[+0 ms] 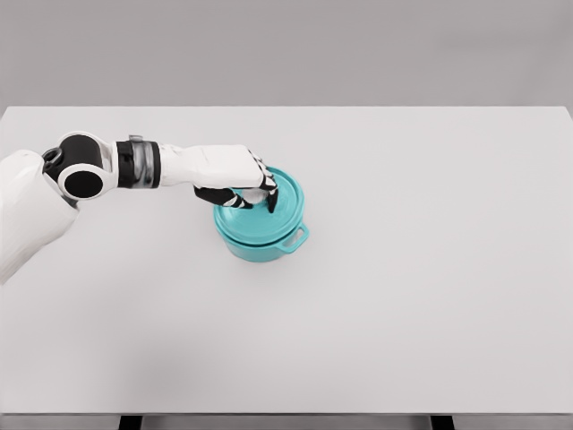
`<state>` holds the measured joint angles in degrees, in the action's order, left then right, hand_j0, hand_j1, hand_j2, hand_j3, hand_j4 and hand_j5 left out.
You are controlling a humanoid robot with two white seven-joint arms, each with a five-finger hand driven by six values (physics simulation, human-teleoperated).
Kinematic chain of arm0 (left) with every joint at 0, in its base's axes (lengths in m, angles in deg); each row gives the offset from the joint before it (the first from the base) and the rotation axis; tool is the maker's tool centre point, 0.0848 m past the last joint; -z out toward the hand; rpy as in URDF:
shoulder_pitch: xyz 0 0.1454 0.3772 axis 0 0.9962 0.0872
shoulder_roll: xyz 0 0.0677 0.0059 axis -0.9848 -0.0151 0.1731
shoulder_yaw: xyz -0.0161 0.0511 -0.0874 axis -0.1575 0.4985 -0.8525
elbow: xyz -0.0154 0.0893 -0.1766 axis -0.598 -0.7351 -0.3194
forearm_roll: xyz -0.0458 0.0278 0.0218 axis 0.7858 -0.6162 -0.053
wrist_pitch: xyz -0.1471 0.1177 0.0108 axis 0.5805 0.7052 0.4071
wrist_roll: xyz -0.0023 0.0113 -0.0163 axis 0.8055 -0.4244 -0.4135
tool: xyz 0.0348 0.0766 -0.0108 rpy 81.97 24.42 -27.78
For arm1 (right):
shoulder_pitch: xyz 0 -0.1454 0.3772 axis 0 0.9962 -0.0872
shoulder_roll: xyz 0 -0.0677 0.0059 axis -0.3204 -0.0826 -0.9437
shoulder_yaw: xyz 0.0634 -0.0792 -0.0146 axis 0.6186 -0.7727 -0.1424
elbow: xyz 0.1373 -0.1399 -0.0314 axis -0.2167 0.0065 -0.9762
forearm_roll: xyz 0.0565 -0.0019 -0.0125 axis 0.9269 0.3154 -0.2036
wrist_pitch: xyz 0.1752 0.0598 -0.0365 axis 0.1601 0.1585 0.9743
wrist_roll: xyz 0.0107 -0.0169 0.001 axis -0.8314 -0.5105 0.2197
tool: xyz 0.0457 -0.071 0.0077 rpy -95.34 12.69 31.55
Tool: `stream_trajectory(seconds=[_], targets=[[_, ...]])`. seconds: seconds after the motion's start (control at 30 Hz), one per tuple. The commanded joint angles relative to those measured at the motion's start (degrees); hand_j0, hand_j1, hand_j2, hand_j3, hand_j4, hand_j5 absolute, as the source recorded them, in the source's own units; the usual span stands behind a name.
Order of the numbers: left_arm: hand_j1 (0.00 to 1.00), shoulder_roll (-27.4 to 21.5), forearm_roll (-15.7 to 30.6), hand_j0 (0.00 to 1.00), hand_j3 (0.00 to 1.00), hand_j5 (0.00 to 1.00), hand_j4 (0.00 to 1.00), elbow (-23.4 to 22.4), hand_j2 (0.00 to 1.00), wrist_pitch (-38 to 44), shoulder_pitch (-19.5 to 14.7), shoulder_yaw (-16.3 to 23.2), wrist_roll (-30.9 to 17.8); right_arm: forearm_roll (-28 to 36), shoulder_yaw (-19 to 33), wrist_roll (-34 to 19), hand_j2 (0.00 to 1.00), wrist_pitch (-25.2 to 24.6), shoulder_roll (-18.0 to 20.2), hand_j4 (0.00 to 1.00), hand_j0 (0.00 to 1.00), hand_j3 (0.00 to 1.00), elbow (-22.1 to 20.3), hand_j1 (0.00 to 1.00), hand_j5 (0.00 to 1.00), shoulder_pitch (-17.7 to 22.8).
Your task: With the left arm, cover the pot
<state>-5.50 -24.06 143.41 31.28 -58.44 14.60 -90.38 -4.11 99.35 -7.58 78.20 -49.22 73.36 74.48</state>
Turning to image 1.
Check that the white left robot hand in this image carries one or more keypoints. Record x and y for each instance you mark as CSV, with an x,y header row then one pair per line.
x,y
228,168

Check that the teal pot lid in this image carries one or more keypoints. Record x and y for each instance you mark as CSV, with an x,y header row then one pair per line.
x,y
286,197

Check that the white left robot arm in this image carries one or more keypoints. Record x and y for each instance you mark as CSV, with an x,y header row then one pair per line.
x,y
27,210

